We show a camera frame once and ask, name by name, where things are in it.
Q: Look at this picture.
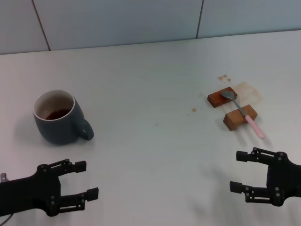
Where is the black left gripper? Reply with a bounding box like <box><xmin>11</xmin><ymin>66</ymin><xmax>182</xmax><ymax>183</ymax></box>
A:
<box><xmin>0</xmin><ymin>159</ymin><xmax>99</xmax><ymax>217</ymax></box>

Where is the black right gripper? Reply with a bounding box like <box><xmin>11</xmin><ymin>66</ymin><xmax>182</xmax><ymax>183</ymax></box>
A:
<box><xmin>230</xmin><ymin>147</ymin><xmax>301</xmax><ymax>207</ymax></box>

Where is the grey ceramic cup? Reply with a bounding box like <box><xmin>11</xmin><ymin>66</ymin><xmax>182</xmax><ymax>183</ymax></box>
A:
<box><xmin>32</xmin><ymin>89</ymin><xmax>95</xmax><ymax>145</ymax></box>

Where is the pink handled metal spoon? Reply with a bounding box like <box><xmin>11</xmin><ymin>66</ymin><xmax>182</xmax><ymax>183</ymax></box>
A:
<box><xmin>220</xmin><ymin>91</ymin><xmax>265</xmax><ymax>139</ymax></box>

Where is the light brown wooden block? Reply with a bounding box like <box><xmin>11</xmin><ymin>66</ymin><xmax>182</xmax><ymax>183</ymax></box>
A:
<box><xmin>222</xmin><ymin>105</ymin><xmax>258</xmax><ymax>131</ymax></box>

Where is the dark brown coffee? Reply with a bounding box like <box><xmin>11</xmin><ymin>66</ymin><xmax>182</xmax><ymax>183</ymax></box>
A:
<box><xmin>44</xmin><ymin>108</ymin><xmax>71</xmax><ymax>120</ymax></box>

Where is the dark reddish wooden block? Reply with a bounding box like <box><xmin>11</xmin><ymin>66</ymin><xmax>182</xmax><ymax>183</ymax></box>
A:
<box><xmin>207</xmin><ymin>86</ymin><xmax>238</xmax><ymax>108</ymax></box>

